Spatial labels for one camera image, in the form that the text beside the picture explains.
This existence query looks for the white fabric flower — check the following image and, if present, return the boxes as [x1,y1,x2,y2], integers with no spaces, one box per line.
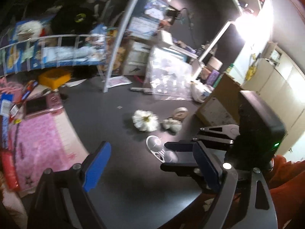
[132,110,159,132]

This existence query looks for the small white plush item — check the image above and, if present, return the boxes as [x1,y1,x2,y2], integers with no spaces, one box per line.
[162,118,182,133]

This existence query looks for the cardboard box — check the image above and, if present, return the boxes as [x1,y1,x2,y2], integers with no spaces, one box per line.
[195,74,242,126]

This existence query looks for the pink patterned blanket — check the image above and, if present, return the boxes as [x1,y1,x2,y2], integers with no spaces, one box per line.
[1,77,88,193]

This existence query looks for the clear plastic bag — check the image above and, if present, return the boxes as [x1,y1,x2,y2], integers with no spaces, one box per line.
[143,46,192,101]

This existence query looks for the pink game console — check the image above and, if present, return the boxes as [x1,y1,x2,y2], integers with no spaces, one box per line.
[23,93,63,119]

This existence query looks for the yellow box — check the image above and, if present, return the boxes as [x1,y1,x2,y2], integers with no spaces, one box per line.
[38,67,72,90]

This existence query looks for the black camera box right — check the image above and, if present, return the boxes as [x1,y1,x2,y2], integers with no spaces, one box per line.
[233,90,286,170]

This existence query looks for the white metal rack frame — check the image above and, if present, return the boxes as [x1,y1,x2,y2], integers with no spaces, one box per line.
[1,0,138,91]

